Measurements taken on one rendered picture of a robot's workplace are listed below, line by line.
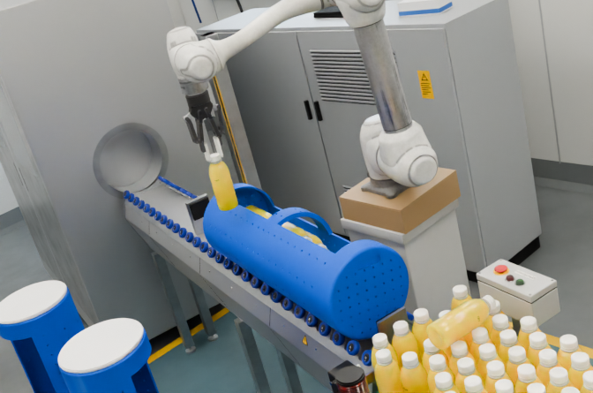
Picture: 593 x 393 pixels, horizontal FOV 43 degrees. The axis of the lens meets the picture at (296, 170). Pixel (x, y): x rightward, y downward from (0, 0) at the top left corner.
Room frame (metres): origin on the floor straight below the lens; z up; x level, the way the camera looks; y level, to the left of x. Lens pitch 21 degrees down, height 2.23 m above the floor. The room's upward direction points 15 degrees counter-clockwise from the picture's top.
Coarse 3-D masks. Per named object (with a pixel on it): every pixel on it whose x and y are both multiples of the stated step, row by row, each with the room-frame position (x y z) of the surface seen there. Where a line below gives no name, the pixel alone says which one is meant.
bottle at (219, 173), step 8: (216, 168) 2.39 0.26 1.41; (224, 168) 2.39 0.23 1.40; (216, 176) 2.38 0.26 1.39; (224, 176) 2.38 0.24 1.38; (216, 184) 2.38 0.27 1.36; (224, 184) 2.38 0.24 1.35; (232, 184) 2.41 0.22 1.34; (216, 192) 2.39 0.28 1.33; (224, 192) 2.38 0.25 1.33; (232, 192) 2.39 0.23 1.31; (224, 200) 2.38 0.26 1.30; (232, 200) 2.39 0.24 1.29; (224, 208) 2.38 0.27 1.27; (232, 208) 2.38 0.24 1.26
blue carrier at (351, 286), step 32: (256, 192) 2.72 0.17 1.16; (224, 224) 2.47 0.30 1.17; (256, 224) 2.31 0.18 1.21; (320, 224) 2.33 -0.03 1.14; (256, 256) 2.23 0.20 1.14; (288, 256) 2.08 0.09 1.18; (320, 256) 1.96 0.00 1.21; (352, 256) 1.89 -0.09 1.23; (384, 256) 1.93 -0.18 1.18; (288, 288) 2.05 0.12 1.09; (320, 288) 1.89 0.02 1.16; (352, 288) 1.87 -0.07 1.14; (384, 288) 1.92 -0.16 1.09; (352, 320) 1.86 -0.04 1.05
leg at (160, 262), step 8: (152, 256) 3.63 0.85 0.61; (160, 256) 3.60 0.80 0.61; (160, 264) 3.60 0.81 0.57; (160, 272) 3.59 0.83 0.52; (168, 272) 3.61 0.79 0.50; (168, 280) 3.60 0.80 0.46; (168, 288) 3.60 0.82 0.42; (168, 296) 3.60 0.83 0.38; (176, 296) 3.61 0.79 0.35; (176, 304) 3.60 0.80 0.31; (176, 312) 3.60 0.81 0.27; (176, 320) 3.59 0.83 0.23; (184, 320) 3.61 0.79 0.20; (184, 328) 3.60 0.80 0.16; (184, 336) 3.59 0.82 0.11; (184, 344) 3.60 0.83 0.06; (192, 344) 3.61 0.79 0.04
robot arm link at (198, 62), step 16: (288, 0) 2.48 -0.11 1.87; (304, 0) 2.47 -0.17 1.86; (320, 0) 2.48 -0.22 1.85; (272, 16) 2.42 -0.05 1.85; (288, 16) 2.47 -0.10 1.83; (240, 32) 2.32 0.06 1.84; (256, 32) 2.34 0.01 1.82; (192, 48) 2.23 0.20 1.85; (208, 48) 2.23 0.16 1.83; (224, 48) 2.26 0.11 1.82; (240, 48) 2.29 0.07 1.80; (176, 64) 2.27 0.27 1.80; (192, 64) 2.18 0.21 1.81; (208, 64) 2.18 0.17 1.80; (224, 64) 2.27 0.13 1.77; (192, 80) 2.20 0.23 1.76
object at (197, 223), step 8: (192, 200) 3.02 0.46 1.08; (200, 200) 3.01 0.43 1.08; (208, 200) 3.03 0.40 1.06; (192, 208) 2.99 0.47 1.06; (200, 208) 3.01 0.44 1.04; (192, 216) 3.00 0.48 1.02; (200, 216) 3.00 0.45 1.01; (192, 224) 3.01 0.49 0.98; (200, 224) 3.01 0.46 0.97; (200, 232) 3.01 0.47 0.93
